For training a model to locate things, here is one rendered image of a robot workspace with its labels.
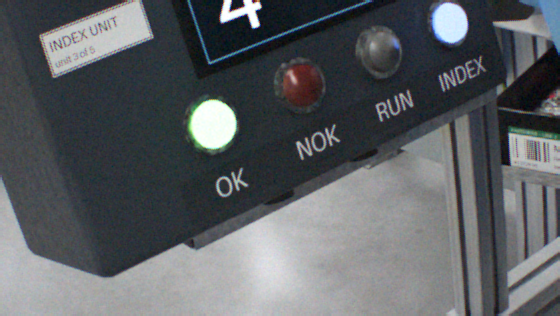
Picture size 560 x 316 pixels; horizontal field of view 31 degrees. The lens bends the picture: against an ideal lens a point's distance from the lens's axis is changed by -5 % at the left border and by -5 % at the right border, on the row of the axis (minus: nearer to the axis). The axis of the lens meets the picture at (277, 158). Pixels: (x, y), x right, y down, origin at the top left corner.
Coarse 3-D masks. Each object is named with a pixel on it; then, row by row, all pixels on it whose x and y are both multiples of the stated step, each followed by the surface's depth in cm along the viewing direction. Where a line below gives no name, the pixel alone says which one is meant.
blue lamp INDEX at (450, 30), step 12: (444, 0) 53; (432, 12) 53; (444, 12) 53; (456, 12) 53; (432, 24) 53; (444, 24) 53; (456, 24) 53; (432, 36) 53; (444, 36) 53; (456, 36) 53
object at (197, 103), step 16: (208, 96) 46; (192, 112) 45; (208, 112) 45; (224, 112) 46; (192, 128) 46; (208, 128) 45; (224, 128) 46; (192, 144) 46; (208, 144) 46; (224, 144) 46
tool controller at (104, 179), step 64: (0, 0) 42; (64, 0) 42; (128, 0) 44; (320, 0) 49; (384, 0) 51; (0, 64) 45; (64, 64) 43; (128, 64) 44; (192, 64) 46; (256, 64) 48; (320, 64) 49; (448, 64) 54; (0, 128) 48; (64, 128) 43; (128, 128) 44; (256, 128) 48; (320, 128) 49; (384, 128) 51; (64, 192) 44; (128, 192) 44; (192, 192) 46; (256, 192) 48; (64, 256) 47; (128, 256) 44
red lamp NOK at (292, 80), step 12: (288, 60) 48; (300, 60) 48; (288, 72) 48; (300, 72) 48; (312, 72) 48; (276, 84) 48; (288, 84) 48; (300, 84) 48; (312, 84) 48; (324, 84) 49; (276, 96) 48; (288, 96) 48; (300, 96) 48; (312, 96) 48; (288, 108) 48; (300, 108) 48; (312, 108) 49
